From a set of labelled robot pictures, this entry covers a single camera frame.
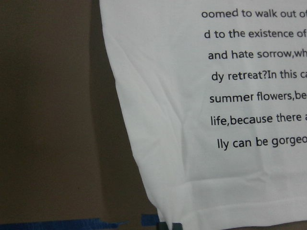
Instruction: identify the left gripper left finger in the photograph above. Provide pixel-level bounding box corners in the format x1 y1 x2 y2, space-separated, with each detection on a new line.
157 222 167 230

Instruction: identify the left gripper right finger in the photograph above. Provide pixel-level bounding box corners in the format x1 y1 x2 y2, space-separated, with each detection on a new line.
173 223 183 230

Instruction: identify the white long-sleeve printed shirt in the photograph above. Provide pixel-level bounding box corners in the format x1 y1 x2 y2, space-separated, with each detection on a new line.
100 0 307 230

